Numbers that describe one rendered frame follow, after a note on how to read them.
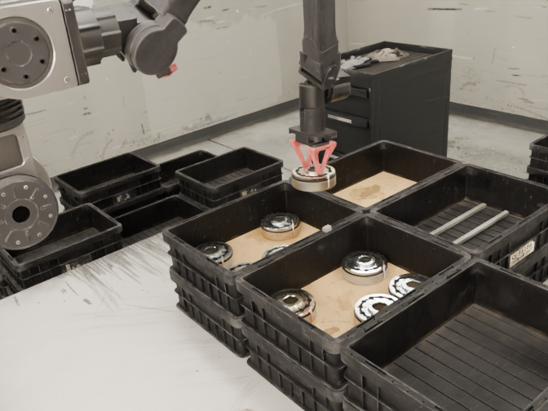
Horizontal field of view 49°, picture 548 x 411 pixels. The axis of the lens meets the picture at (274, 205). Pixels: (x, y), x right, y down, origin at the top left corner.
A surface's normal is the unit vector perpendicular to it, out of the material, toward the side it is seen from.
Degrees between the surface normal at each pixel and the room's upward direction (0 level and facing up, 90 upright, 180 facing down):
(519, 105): 90
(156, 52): 111
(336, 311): 0
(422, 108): 90
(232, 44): 90
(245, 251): 0
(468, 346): 0
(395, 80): 90
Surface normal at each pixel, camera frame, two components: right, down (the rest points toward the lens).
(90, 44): 0.64, 0.46
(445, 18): -0.76, 0.34
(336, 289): -0.08, -0.90
